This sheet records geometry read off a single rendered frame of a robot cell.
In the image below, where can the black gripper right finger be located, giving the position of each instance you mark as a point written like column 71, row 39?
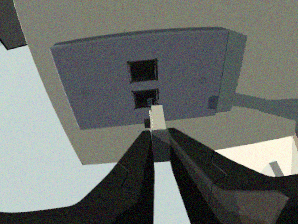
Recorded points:
column 216, row 190

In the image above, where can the flat grey square slab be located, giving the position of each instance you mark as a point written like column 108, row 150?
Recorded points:
column 272, row 169

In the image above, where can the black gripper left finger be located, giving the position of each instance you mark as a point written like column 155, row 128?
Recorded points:
column 125, row 196

